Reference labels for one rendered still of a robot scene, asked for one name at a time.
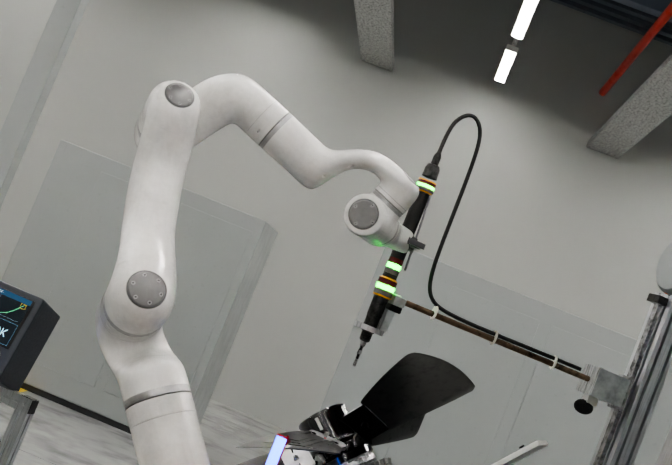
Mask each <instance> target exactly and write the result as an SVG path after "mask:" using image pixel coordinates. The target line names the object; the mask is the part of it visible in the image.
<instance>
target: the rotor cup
mask: <svg viewBox="0 0 672 465"><path fill-rule="evenodd" d="M342 406H343V407H344V409H345V411H346V413H348V410H347V408H346V406H345V405H344V404H343V403H338V404H335V405H332V406H330V407H327V408H325V409H323V410H321V411H319V412H317V413H315V414H313V415H311V416H310V417H308V418H306V419H305V420H304V421H302V422H301V423H300V424H299V426H298V427H299V430H300V431H301V430H302V431H308V430H315V431H318V432H320V433H322V434H324V433H325V431H326V432H329V433H330V434H329V437H331V438H334V439H336V440H338V441H341V442H343V443H344V444H345V445H346V446H345V447H343V448H344V449H345V451H341V452H340V453H341V454H329V453H321V452H313V451H310V453H311V455H312V456H313V457H319V458H320V459H321V461H322V465H342V464H344V463H346V462H348V461H350V460H352V459H354V458H357V457H359V456H361V455H368V454H371V453H372V452H373V448H372V446H371V444H369V443H366V444H362V445H360V446H359V445H357V443H356V441H355V437H356V436H357V435H358V433H356V432H355V431H354V430H353V429H352V428H351V427H350V426H349V425H348V424H347V423H346V422H345V421H343V420H342V419H341V418H342V417H343V416H344V415H345V414H344V412H343V410H342V408H341V407H342ZM317 417H318V419H319V422H320V424H321V426H322V428H323V430H321V431H320V429H319V427H318V424H317V422H316V420H315V418H317Z"/></svg>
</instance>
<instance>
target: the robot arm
mask: <svg viewBox="0 0 672 465"><path fill-rule="evenodd" d="M229 124H235V125H237V126H238V127H239V128H241V129H242V130H243V131H244V132H245V133H246V134H247V135H248V136H249V137H250V138H251V139H252V140H253V141H254V142H256V143H257V144H258V145H259V146H260V147H261V148H262V149H263V150H264V151H265V152H266V153H268V154H269V155H270V156H271V157H272V158H273V159H274V160H275V161H276V162H277V163H279V164H280V165H281V166H282V167H283V168H284V169H285V170H286V171H287V172H288V173H289V174H291V175H292V176H293V177H294V178H295V179H296V180H297V181H298V182H299V183H301V184H302V185H303V186H305V187H306V188H309V189H315V188H317V187H319V186H321V185H323V184H324V183H326V182H327V181H329V180H330V179H332V178H333V177H335V176H337V175H338V174H340V173H343V172H345V171H348V170H353V169H362V170H367V171H369V172H371V173H373V174H375V175H376V176H377V177H378V178H379V179H380V184H379V185H378V186H377V187H376V188H375V189H374V190H373V191H372V192H371V193H370V194H360V195H357V196H355V197H353V198H352V199H351V200H350V201H349V202H348V204H347V205H346V207H345V211H344V220H345V224H346V226H347V227H348V229H349V230H350V231H351V232H353V233H354V234H356V235H357V236H359V237H360V238H361V239H363V240H364V241H366V242H367V243H369V244H370V245H373V246H376V247H383V246H385V247H388V248H390V249H393V250H395V251H398V252H401V253H406V252H407V251H409V252H411V253H413V251H414V250H420V249H422V250H424V248H425V246H426V245H425V244H423V243H422V242H421V241H418V239H417V238H415V237H414V236H413V233H412V232H411V231H410V230H409V229H407V228H406V227H404V226H403V225H401V224H400V221H399V218H400V217H401V216H402V215H403V214H404V213H405V212H406V211H407V210H408V209H409V207H410V206H411V205H412V204H413V203H414V202H415V201H416V199H417V198H418V196H419V188H418V186H417V184H416V183H415V182H414V181H413V180H412V179H411V178H410V177H409V176H408V175H407V174H406V172H404V171H403V170H402V169H401V168H400V167H399V166H397V165H396V164H395V163H394V162H393V161H391V160H390V159H389V158H387V157H386V156H384V155H382V154H380V153H377V152H374V151H369V150H360V149H354V150H331V149H329V148H327V147H325V146H324V145H323V144H322V143H321V142H320V141H319V140H318V139H317V138H316V137H314V136H313V135H312V134H311V133H310V132H309V131H308V130H307V129H306V128H305V127H304V126H303V125H302V124H301V123H300V122H299V121H298V120H297V119H296V118H295V117H294V116H292V115H291V114H290V113H289V112H288V111H287V110H286V109H285V108H284V107H283V106H282V105H281V104H280V103H279V102H278V101H276V100H275V99H274V98H273V97H272V96H271V95H270V94H269V93H268V92H267V91H266V90H265V89H264V88H263V87H261V86H260V85H259V84H258V83H257V82H256V81H254V80H253V79H251V78H249V77H247V76H245V75H241V74H234V73H230V74H222V75H217V76H214V77H211V78H209V79H206V80H204V81H203V82H201V83H199V84H197V85H196V86H194V87H193V88H191V87H190V86H189V85H187V84H185V83H183V82H180V81H175V80H172V81H165V82H162V83H160V84H159V85H157V86H156V87H155V88H154V89H153V90H152V91H151V93H150V95H149V97H148V99H147V101H146V103H145V105H144V107H143V109H142V112H141V114H140V116H139V118H138V120H137V122H136V125H135V129H134V140H135V144H136V146H137V151H136V155H135V159H134V163H133V167H132V171H131V175H130V180H129V184H128V189H127V195H126V201H125V207H124V214H123V221H122V228H121V238H120V246H119V252H118V257H117V261H116V265H115V268H114V272H113V275H112V277H111V280H110V283H109V286H108V288H107V290H106V291H105V293H104V295H103V296H102V298H101V300H100V302H99V304H98V307H97V310H96V315H95V328H96V334H97V339H98V342H99V345H100V348H101V351H102V353H103V356H104V358H105V360H106V362H107V363H108V365H109V367H110V369H111V370H112V372H113V374H114V375H115V377H116V379H117V382H118V384H119V387H120V391H121V395H122V399H123V404H124V408H125V411H126V416H127V420H128V424H129V428H130V432H131V436H132V440H133V444H134V448H135V452H136V456H137V460H138V465H210V461H209V458H208V454H207V450H206V446H205V442H204V439H203V435H202V431H201V427H200V423H199V420H198V416H197V411H196V408H195V404H194V400H193V396H192V393H191V389H190V385H189V381H188V377H187V374H186V371H185V369H184V366H183V365H182V363H181V362H180V360H179V359H178V358H177V357H176V356H175V354H174V353H173V352H172V350H171V349H170V347H169V345H168V343H167V341H166V339H165V336H164V333H163V328H162V326H163V324H164V323H165V321H166V320H167V319H168V317H169V316H170V314H171V312H172V309H173V307H174V303H175V297H176V256H175V230H176V222H177V215H178V209H179V203H180V197H181V191H182V186H183V182H184V178H185V174H186V170H187V166H188V163H189V159H190V155H191V152H192V148H193V147H194V146H195V145H197V144H199V143H200V142H202V141H203V140H204V139H206V138H207V137H209V136H210V135H212V134H213V133H215V132H216V131H218V130H220V129H221V128H223V127H225V126H227V125H229ZM381 194H382V195H383V196H382V195H381ZM396 208H397V209H398V210H397V209H396Z"/></svg>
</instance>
